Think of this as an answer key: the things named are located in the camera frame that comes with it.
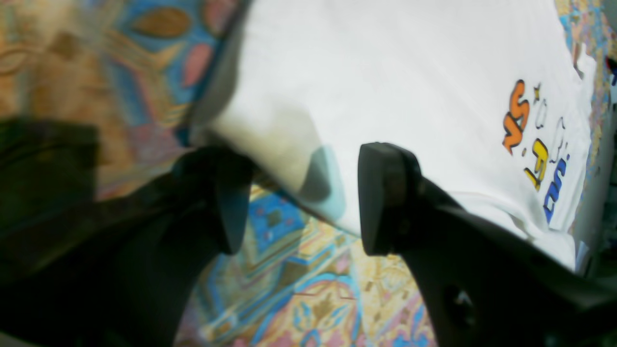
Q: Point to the patterned tablecloth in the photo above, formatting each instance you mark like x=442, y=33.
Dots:
x=136, y=70

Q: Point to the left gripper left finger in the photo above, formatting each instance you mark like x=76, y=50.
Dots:
x=114, y=273

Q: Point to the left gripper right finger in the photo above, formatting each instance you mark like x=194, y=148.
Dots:
x=481, y=285

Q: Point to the white printed T-shirt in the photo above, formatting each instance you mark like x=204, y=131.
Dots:
x=485, y=93

